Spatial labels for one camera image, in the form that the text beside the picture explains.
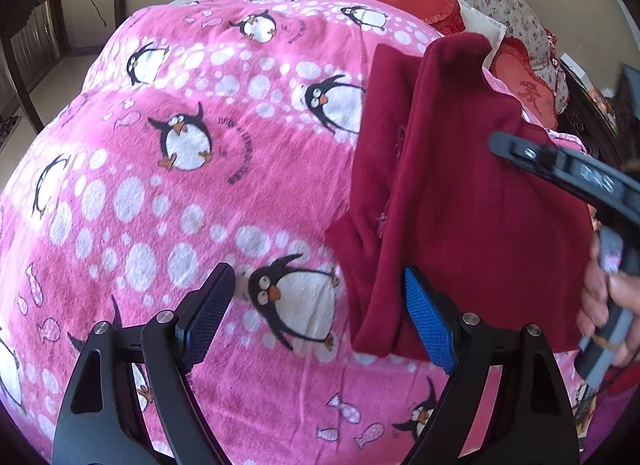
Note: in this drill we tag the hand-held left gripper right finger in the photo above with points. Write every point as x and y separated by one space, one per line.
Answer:
430 320

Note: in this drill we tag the pink penguin print blanket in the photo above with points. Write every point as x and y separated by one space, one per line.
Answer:
200 195

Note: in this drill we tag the person's right hand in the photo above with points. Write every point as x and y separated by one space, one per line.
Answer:
592 295

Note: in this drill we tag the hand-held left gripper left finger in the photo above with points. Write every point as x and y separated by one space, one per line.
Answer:
207 315

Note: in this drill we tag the patterned floor mat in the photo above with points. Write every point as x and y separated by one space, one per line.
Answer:
9 132

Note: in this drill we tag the dark carved wooden headboard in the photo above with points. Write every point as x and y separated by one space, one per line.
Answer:
600 105

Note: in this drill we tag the dark wooden table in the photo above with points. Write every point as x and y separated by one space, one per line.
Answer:
30 5

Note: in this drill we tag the dark red fleece garment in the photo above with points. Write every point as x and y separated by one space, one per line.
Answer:
450 170

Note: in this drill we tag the white pillow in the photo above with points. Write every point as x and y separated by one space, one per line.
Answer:
482 25

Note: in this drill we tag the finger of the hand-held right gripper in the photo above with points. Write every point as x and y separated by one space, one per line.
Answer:
517 150

